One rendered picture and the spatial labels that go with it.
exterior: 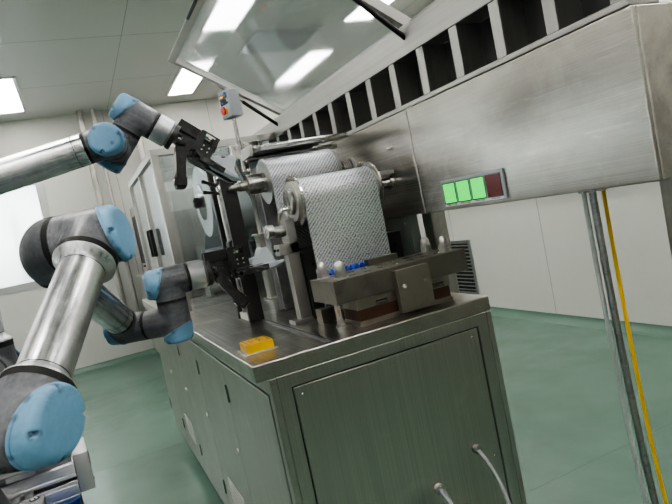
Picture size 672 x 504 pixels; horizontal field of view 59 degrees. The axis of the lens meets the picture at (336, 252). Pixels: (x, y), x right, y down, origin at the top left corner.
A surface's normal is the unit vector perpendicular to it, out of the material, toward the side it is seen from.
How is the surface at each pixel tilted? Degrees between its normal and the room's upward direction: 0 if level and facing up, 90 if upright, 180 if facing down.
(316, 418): 90
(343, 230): 90
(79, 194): 90
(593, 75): 90
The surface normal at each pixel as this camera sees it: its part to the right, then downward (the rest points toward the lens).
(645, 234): -0.90, 0.22
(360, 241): 0.40, -0.01
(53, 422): 0.97, -0.10
